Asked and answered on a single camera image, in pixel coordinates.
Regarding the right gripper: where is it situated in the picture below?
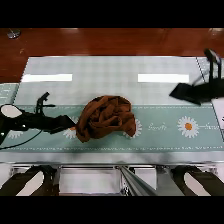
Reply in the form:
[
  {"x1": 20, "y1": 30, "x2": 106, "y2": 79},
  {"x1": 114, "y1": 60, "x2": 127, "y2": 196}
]
[{"x1": 168, "y1": 82, "x2": 205, "y2": 106}]

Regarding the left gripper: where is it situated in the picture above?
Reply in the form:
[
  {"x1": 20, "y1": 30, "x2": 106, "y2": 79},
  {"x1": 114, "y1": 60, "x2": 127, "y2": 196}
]
[{"x1": 45, "y1": 114, "x2": 77, "y2": 135}]

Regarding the brown shirt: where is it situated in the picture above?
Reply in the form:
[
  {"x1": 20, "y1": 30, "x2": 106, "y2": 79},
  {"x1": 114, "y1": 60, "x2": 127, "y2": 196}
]
[{"x1": 75, "y1": 95, "x2": 138, "y2": 144}]

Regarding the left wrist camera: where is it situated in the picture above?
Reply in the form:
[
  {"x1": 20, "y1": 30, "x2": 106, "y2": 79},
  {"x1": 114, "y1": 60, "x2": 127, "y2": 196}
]
[{"x1": 34, "y1": 91, "x2": 57, "y2": 117}]

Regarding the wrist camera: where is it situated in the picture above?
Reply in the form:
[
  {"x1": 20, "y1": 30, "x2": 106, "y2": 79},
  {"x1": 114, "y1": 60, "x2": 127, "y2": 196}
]
[
  {"x1": 203, "y1": 48, "x2": 223, "y2": 82},
  {"x1": 34, "y1": 91, "x2": 57, "y2": 117}
]

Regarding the black cable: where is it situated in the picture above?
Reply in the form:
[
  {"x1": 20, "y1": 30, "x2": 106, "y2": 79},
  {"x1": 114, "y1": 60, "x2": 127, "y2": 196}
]
[{"x1": 0, "y1": 129, "x2": 44, "y2": 151}]

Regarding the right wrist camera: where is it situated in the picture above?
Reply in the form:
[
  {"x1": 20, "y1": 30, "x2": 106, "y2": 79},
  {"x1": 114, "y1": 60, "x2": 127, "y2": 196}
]
[{"x1": 203, "y1": 48, "x2": 223, "y2": 82}]

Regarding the silver frame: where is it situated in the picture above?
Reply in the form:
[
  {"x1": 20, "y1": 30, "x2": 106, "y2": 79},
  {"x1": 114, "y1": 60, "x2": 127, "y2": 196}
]
[{"x1": 0, "y1": 161, "x2": 224, "y2": 197}]

